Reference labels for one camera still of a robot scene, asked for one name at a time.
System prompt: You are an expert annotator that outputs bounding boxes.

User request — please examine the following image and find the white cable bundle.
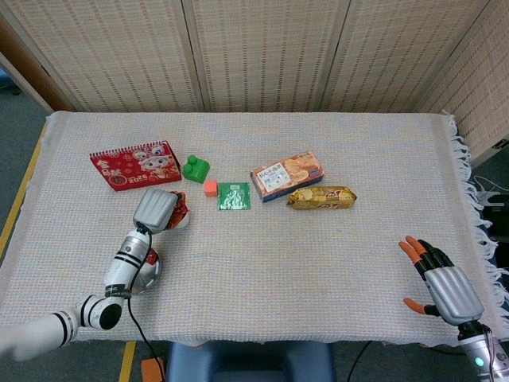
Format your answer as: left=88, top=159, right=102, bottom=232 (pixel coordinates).
left=471, top=174, right=503, bottom=208

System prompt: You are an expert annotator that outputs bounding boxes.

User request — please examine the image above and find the black floor cable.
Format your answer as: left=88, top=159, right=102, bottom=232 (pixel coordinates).
left=348, top=341, right=375, bottom=382

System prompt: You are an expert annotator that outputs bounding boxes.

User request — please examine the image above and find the woven bamboo screen panel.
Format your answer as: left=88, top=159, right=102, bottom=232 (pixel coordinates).
left=415, top=0, right=509, bottom=160
left=0, top=11, right=79, bottom=116
left=320, top=0, right=494, bottom=113
left=181, top=0, right=353, bottom=113
left=0, top=0, right=206, bottom=113

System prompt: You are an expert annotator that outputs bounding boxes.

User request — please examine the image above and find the white waffle tablecloth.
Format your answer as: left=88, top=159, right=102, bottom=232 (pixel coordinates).
left=0, top=110, right=509, bottom=348

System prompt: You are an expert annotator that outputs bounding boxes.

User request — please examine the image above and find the red desk calendar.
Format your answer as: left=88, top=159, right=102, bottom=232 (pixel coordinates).
left=89, top=139, right=183, bottom=193

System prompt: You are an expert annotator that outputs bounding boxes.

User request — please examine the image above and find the white paper cup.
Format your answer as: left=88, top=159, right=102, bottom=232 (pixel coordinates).
left=169, top=201, right=191, bottom=232

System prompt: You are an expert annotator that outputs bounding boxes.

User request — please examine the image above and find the green foil sachet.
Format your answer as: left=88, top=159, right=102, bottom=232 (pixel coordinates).
left=216, top=181, right=253, bottom=212

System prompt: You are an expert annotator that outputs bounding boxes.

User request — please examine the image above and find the blue cushioned chair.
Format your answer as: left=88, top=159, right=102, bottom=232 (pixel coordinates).
left=165, top=341, right=337, bottom=382

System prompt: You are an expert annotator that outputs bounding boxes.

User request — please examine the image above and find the black left hand cable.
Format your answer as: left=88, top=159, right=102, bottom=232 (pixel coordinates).
left=126, top=223, right=167, bottom=382

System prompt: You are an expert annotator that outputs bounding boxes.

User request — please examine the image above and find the round metal plate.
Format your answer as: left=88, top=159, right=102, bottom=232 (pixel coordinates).
left=129, top=248, right=163, bottom=296

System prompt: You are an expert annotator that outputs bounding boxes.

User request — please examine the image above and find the blue background object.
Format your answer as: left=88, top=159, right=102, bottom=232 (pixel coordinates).
left=0, top=66, right=21, bottom=96

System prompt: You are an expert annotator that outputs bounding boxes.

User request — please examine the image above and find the green toy block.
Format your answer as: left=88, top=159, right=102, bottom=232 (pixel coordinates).
left=181, top=154, right=211, bottom=184

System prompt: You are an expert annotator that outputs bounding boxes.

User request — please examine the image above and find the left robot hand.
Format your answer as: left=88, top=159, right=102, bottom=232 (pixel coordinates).
left=132, top=189, right=188, bottom=235

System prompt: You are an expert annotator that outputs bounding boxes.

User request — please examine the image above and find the orange blue biscuit box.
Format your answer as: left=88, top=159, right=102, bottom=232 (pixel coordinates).
left=250, top=150, right=325, bottom=204

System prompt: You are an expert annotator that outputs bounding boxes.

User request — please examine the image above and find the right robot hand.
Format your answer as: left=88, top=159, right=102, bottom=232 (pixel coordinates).
left=398, top=235, right=485, bottom=326

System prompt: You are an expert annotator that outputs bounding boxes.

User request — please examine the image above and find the golden biscuit packet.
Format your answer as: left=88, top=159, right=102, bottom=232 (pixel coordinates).
left=286, top=185, right=358, bottom=212

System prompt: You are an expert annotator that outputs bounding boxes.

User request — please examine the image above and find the orange floor block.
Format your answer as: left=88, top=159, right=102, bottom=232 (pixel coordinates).
left=141, top=357, right=166, bottom=382

